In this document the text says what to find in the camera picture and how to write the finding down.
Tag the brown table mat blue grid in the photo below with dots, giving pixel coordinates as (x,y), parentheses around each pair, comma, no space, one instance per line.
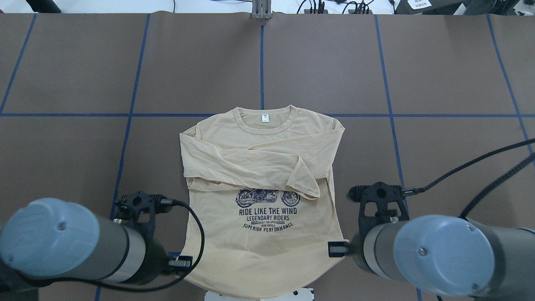
(92,105)

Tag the grey metal camera post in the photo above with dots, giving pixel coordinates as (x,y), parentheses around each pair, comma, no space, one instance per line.
(262,9)

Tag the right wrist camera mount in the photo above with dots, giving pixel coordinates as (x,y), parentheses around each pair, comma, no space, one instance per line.
(378,203)

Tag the black cylinder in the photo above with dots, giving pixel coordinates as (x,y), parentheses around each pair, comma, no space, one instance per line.
(43,6)

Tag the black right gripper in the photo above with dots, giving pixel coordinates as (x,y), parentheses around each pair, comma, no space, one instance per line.
(356,246)

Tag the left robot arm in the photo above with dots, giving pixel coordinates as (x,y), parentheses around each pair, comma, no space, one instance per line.
(53,241)

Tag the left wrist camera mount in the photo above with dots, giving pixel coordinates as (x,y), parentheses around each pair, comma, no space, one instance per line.
(137,211)

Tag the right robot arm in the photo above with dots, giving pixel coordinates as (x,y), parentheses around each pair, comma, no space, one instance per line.
(448,257)

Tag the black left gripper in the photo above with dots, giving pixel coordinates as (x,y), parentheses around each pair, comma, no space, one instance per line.
(156,256)

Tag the black box with white label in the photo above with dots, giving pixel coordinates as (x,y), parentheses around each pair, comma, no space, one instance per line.
(427,7)

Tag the beige long-sleeve printed shirt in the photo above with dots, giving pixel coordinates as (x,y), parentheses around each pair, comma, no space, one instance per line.
(261,184)

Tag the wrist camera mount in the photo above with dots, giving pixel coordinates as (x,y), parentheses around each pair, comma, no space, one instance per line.
(378,203)
(137,211)

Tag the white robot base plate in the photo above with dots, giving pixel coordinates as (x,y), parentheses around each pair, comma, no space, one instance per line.
(303,294)

